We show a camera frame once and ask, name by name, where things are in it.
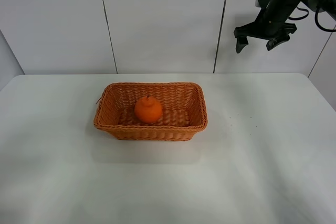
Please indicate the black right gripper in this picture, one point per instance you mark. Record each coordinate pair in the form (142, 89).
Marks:
(270, 24)

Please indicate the orange with stem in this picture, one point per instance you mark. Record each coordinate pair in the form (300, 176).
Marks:
(148, 109)

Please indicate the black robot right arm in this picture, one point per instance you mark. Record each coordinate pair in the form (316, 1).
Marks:
(316, 6)

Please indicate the orange woven wicker basket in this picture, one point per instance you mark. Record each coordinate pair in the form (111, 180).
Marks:
(184, 111)

